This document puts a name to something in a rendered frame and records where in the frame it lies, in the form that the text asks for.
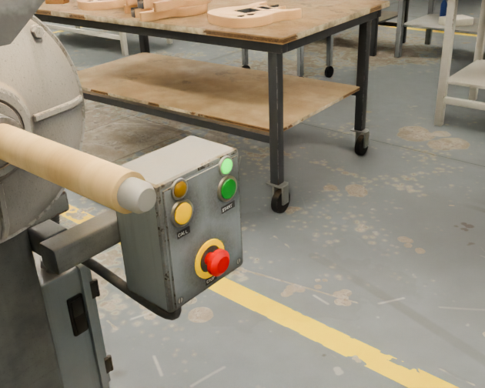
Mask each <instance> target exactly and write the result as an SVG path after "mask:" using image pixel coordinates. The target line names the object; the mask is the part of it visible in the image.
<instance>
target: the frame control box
mask: <svg viewBox="0 0 485 388"><path fill-rule="evenodd" d="M223 156H230V157H231V158H232V160H233V168H232V171H231V173H230V174H228V175H227V176H221V175H220V174H219V161H220V160H221V158H222V157H223ZM120 166H122V167H125V168H127V169H131V170H132V171H135V172H138V173H140V174H141V175H142V176H143V177H144V178H145V181H146V182H149V183H150V184H151V185H152V187H153V188H154V190H155V192H156V203H155V205H154V206H153V207H152V208H151V209H150V210H149V211H147V212H144V213H140V214H137V213H134V212H131V213H129V214H123V213H120V212H117V211H116V217H117V222H118V228H119V237H120V242H121V247H122V257H123V262H124V267H125V276H126V281H125V280H123V279H122V278H120V277H119V276H117V275H116V274H114V273H113V272H112V271H111V270H109V269H107V268H106V267H104V266H103V265H102V264H100V263H99V262H97V261H96V260H94V259H93V258H90V259H87V260H86V261H85V262H83V263H82V265H84V266H86V267H88V268H89V269H90V270H92V271H93V272H95V273H97V274H98V275H99V276H101V277H102V278H103V279H105V280H107V281H108V282H109V283H111V284H112V285H113V286H115V287H116V288H118V289H119V290H121V291H122V292H124V293H125V294H126V295H127V296H129V297H131V298H132V299H134V300H135V301H136V302H137V303H139V304H141V305H142V306H144V307H145V308H146V309H148V310H150V311H151V312H153V313H154V314H156V315H158V316H161V317H162V318H164V319H170V320H174V319H178V318H179V317H180V314H181V312H182V306H183V305H184V304H186V303H187V302H188V301H190V300H191V299H193V298H194V297H196V296H198V295H199V294H200V293H202V292H203V291H205V290H206V289H208V288H209V287H210V286H212V285H213V284H215V283H217V282H218V281H219V280H221V279H222V278H223V277H225V276H227V275H228V274H230V273H231V272H232V271H233V270H235V269H237V268H238V267H240V266H241V265H242V264H243V244H242V227H241V210H240V194H239V161H238V151H237V149H236V148H233V147H230V146H227V145H223V144H219V143H217V142H212V141H209V140H206V139H201V138H199V137H195V136H192V135H191V136H189V137H186V138H184V139H181V140H179V141H177V142H174V143H172V144H170V145H167V146H165V147H163V148H161V149H157V150H156V151H154V152H150V153H149V154H146V155H144V156H141V157H139V158H137V159H134V160H132V161H130V162H127V163H125V164H123V165H120ZM178 178H184V180H185V181H187V183H188V191H187V193H186V195H185V196H184V198H182V199H180V200H174V199H173V198H172V196H171V186H172V184H173V183H174V181H175V180H177V179H178ZM227 179H233V180H234V181H235V182H236V191H235V193H234V195H233V196H232V197H231V198H230V199H224V198H223V197H222V194H221V190H222V185H223V183H224V182H225V181H226V180H227ZM183 202H187V203H188V204H190V206H191V207H192V215H191V217H190V219H189V221H188V222H186V223H185V224H182V225H180V224H178V223H176V221H175V213H176V209H177V208H178V206H179V205H180V204H182V203H183ZM217 249H224V250H226V251H227V252H228V253H229V266H228V268H227V270H226V271H225V272H224V273H223V274H222V275H221V276H213V275H211V274H209V272H208V270H207V265H206V264H205V257H206V255H207V254H208V253H210V252H214V251H215V250H217Z"/></svg>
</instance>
